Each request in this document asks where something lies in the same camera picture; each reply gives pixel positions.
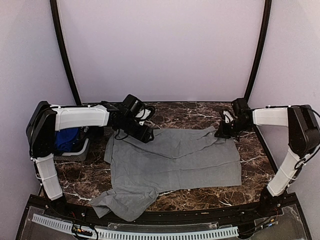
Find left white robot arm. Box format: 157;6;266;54
26;94;155;218

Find black frame post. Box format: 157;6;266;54
244;0;272;102
49;0;82;106

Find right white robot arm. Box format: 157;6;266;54
215;98;320;197

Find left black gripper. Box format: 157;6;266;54
118;115;155;143

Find left black frame post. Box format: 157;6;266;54
49;0;82;106

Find white slotted cable duct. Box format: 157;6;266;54
31;213;239;240

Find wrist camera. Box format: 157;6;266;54
219;109;235;124
135;105;156;126

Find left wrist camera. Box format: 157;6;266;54
135;105;156;126

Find grey laundry basket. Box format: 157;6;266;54
53;138;90;162

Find grey button shirt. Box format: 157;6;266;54
90;126;242;222

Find blue printed t-shirt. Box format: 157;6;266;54
54;127;80;153

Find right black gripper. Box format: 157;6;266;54
214;118;251;139

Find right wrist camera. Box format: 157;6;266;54
219;109;235;124

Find right black frame post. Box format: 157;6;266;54
244;0;272;102

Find black curved front rail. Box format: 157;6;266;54
25;193;300;226

